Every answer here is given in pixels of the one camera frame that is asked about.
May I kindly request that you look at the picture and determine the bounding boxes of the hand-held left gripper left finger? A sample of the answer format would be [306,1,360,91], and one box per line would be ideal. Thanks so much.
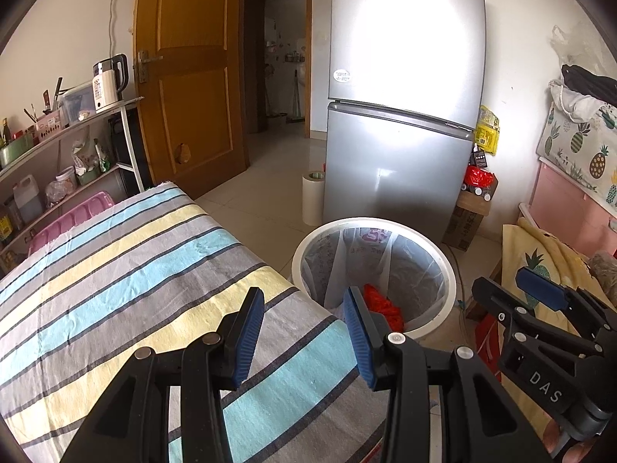
[60,287,267,463]

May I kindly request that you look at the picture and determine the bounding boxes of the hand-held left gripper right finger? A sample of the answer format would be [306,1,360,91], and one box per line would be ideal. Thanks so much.
[343,286,553,463]

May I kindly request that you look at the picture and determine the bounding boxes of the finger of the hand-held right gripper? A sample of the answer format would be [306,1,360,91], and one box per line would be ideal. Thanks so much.
[471,276,599,357]
[515,266,617,344]

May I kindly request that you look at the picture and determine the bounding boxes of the white rim trash bin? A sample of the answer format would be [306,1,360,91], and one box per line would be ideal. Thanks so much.
[292,218,456,339]

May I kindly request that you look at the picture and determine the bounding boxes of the person's right hand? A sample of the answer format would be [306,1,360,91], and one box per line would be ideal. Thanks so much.
[541,417,601,463]

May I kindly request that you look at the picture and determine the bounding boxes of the yellow pineapple blanket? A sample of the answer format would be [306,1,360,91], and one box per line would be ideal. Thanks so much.
[501,217,617,463]

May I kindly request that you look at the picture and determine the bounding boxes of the red paper bag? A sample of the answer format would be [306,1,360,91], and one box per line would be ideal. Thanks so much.
[475,313,507,382]

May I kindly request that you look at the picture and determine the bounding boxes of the grey fuzzy cloth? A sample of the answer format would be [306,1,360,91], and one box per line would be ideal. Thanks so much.
[585,251,617,295]

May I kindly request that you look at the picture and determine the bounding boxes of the pink cabinet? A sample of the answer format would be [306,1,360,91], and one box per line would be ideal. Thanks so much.
[518,161,617,264]

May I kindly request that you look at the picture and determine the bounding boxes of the cardboard box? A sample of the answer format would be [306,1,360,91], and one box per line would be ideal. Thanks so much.
[442,188,497,252]

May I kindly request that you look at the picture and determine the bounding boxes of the small red plastic bag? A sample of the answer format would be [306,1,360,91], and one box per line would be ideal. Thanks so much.
[465,166,496,189]

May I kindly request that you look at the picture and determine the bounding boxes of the striped blanket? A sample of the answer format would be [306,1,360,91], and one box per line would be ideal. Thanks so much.
[0,181,401,463]

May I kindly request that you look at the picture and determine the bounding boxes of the pineapple print cloth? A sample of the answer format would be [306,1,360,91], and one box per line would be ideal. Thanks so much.
[537,101,617,206]

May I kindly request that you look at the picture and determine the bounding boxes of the white paper roll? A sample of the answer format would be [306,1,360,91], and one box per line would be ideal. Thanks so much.
[302,170,327,226]

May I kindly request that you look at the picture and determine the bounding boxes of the yellow plastic bag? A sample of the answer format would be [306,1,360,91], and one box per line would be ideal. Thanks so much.
[475,105,502,156]

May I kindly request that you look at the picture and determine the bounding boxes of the silver refrigerator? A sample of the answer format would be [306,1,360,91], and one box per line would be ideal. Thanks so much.
[322,0,487,244]

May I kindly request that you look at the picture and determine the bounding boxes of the white tote bag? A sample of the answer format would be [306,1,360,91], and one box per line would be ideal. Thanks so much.
[550,82,610,123]

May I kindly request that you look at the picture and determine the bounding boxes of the black bag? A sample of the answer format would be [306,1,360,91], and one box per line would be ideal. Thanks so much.
[560,64,617,107]

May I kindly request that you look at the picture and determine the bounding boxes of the pink plastic tray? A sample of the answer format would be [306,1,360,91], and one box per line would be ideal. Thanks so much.
[28,191,115,257]

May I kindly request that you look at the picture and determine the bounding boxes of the metal shelf rack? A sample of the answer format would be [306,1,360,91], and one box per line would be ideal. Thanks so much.
[0,96,148,271]

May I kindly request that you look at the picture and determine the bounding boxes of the broom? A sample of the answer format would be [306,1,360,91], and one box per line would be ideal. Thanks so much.
[287,70,305,123]

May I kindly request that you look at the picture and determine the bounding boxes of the knotted food bags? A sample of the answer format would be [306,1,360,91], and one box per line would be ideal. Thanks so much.
[71,137,114,177]

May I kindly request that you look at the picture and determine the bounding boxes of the white lid jar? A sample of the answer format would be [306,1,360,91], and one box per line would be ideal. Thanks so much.
[55,166,78,191]

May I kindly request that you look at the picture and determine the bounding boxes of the clear hanging plastic bag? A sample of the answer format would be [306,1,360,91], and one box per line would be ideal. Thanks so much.
[550,24,608,66]

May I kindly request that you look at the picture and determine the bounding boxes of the oil jug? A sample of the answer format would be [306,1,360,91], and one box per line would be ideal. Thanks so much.
[12,175,44,218]

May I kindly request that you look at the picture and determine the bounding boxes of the wooden door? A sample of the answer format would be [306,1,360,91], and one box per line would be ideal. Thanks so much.
[132,0,250,188]

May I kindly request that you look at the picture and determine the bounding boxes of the white electric kettle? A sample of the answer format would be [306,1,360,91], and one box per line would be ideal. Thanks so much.
[93,54,128,114]

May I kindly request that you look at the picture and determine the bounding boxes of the pink utensil basket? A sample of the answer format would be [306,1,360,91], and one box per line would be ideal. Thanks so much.
[35,108,64,140]

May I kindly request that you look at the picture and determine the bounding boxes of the clear storage box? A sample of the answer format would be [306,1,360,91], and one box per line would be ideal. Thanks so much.
[59,82,97,126]

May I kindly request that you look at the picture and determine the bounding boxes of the brown door frame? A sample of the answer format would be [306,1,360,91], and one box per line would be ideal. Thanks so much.
[243,0,314,138]

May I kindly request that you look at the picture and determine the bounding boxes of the white wall cable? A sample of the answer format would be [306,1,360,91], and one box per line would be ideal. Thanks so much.
[110,0,121,56]

